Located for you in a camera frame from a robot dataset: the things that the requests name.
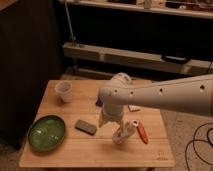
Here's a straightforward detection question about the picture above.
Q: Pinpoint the clear plastic cup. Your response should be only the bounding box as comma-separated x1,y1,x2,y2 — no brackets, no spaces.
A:
55,81,72,103

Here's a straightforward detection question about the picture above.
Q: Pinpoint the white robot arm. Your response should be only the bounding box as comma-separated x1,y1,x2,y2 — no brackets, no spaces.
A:
98,73,213,128

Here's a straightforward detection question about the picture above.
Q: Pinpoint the blue rectangular object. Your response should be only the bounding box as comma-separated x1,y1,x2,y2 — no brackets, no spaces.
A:
95,97,103,107

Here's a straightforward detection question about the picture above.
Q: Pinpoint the black cable on floor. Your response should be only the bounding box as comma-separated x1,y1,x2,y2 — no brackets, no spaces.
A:
184,122,213,171

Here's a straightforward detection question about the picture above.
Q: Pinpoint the white plastic bottle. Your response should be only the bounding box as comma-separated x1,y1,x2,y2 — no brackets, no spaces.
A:
112,122,136,145

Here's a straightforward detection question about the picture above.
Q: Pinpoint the white rectangular block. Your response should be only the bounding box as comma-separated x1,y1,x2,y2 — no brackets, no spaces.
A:
128,105,141,112

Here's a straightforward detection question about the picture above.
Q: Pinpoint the metal pole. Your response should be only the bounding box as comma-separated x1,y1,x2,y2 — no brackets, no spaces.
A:
64,0,76,46

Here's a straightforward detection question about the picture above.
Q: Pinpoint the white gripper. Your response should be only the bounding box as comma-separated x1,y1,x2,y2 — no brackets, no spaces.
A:
98,105,125,134

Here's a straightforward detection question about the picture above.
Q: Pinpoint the black handle object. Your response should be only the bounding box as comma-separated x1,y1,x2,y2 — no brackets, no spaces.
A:
161,55,190,65

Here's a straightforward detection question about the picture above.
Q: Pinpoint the grey rectangular sponge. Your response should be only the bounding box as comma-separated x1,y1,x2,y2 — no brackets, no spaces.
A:
75,120,97,135

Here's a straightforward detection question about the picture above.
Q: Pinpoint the wooden shelf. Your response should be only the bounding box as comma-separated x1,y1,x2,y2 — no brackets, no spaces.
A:
57,0,213,19

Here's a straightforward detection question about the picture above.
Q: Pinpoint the green ceramic bowl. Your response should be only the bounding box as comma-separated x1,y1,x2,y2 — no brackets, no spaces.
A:
28,115,66,152

